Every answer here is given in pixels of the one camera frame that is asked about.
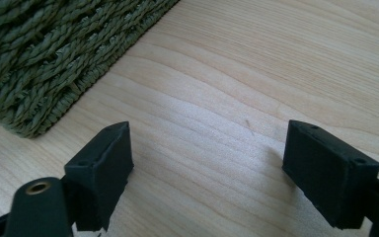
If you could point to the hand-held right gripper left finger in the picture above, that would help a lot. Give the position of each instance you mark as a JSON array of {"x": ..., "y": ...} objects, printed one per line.
[{"x": 102, "y": 171}]

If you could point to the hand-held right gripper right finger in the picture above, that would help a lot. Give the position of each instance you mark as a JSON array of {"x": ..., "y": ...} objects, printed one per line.
[{"x": 329, "y": 177}]

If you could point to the green woven straw mat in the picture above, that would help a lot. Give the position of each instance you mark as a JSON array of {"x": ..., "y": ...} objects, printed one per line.
[{"x": 42, "y": 56}]

